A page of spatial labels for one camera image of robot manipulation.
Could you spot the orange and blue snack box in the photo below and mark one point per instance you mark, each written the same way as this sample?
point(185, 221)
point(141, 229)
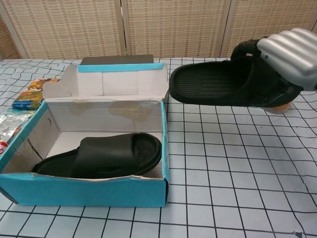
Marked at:
point(29, 98)

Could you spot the woven folding screen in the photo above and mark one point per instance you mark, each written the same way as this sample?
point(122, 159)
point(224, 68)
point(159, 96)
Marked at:
point(173, 24)

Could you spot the teal cardboard shoe box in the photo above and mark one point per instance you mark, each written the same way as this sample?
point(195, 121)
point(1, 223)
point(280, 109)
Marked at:
point(86, 191)

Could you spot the black slide sandal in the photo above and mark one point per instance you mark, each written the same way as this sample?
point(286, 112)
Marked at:
point(210, 84)
point(99, 153)

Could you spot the clear tub of rubber bands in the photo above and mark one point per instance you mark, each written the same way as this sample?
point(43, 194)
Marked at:
point(280, 109)

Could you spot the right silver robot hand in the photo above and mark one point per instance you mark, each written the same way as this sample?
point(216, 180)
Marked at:
point(292, 57)

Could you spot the silver and teal snack bag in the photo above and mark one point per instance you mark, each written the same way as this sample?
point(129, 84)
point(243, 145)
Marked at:
point(10, 126)

